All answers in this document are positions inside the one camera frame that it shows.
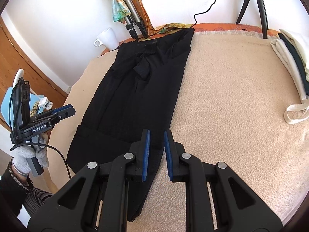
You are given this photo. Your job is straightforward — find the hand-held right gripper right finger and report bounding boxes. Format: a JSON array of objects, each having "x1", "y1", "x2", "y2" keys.
[{"x1": 164, "y1": 130, "x2": 283, "y2": 232}]

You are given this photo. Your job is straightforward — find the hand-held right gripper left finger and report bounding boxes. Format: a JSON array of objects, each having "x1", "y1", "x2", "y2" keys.
[{"x1": 28, "y1": 129, "x2": 150, "y2": 232}]

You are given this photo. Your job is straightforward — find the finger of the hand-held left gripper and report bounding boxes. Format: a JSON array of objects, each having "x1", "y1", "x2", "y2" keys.
[
  {"x1": 51, "y1": 104, "x2": 73, "y2": 114},
  {"x1": 30, "y1": 109, "x2": 76, "y2": 126}
]

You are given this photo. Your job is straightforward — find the black t-shirt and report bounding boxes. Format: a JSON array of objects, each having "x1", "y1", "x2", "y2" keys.
[{"x1": 66, "y1": 28, "x2": 195, "y2": 223}]

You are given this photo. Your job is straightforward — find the person's left forearm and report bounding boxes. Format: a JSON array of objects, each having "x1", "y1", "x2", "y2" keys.
[{"x1": 0, "y1": 168, "x2": 34, "y2": 223}]

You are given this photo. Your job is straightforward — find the pile of folded clothes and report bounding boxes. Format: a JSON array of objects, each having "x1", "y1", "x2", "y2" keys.
[{"x1": 280, "y1": 28, "x2": 309, "y2": 125}]

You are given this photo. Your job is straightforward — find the person's left hand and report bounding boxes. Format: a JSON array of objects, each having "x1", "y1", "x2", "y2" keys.
[{"x1": 11, "y1": 135, "x2": 49, "y2": 176}]

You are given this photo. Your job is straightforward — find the leopard print cloth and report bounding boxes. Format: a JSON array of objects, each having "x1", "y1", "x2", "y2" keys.
[{"x1": 30, "y1": 101, "x2": 41, "y2": 117}]

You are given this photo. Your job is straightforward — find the blue chair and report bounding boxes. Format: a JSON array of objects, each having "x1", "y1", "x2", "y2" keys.
[{"x1": 0, "y1": 87, "x2": 45, "y2": 127}]

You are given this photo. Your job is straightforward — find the wooden door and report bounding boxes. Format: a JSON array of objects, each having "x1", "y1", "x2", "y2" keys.
[{"x1": 0, "y1": 14, "x2": 70, "y2": 129}]

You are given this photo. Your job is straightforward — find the person's striped clothing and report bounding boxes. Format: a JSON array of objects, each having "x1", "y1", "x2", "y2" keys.
[{"x1": 23, "y1": 186, "x2": 56, "y2": 219}]

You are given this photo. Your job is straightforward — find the white mug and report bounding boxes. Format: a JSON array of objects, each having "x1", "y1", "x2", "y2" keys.
[{"x1": 94, "y1": 27, "x2": 119, "y2": 50}]

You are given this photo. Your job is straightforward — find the colourful knotted scarf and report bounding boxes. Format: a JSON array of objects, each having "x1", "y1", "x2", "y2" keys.
[{"x1": 99, "y1": 0, "x2": 132, "y2": 23}]

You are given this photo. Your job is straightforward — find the silver tripod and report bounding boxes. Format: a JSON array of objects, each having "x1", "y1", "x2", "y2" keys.
[{"x1": 111, "y1": 0, "x2": 148, "y2": 39}]

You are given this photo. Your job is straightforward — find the orange patterned scarf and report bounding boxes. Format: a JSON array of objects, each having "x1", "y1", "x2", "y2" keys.
[{"x1": 126, "y1": 0, "x2": 157, "y2": 33}]

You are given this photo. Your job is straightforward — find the green yellow patterned cloth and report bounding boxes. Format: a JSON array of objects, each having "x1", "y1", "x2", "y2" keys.
[{"x1": 154, "y1": 23, "x2": 187, "y2": 34}]

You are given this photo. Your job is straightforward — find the orange bedspread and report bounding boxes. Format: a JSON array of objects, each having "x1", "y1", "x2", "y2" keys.
[{"x1": 101, "y1": 23, "x2": 283, "y2": 54}]

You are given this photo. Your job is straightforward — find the white folded cloth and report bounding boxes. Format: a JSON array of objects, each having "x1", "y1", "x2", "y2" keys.
[{"x1": 270, "y1": 39, "x2": 306, "y2": 100}]

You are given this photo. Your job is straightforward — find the dark folded cloth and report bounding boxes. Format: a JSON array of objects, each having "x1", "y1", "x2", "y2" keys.
[{"x1": 278, "y1": 32, "x2": 309, "y2": 95}]

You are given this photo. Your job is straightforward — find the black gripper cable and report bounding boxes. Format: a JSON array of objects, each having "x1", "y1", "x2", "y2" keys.
[{"x1": 30, "y1": 141, "x2": 73, "y2": 182}]

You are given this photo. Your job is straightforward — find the black ring light cable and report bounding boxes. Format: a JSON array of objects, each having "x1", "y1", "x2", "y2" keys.
[{"x1": 193, "y1": 0, "x2": 234, "y2": 28}]

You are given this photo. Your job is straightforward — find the black ring light tripod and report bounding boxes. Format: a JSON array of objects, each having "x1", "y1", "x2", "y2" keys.
[{"x1": 236, "y1": 0, "x2": 269, "y2": 39}]

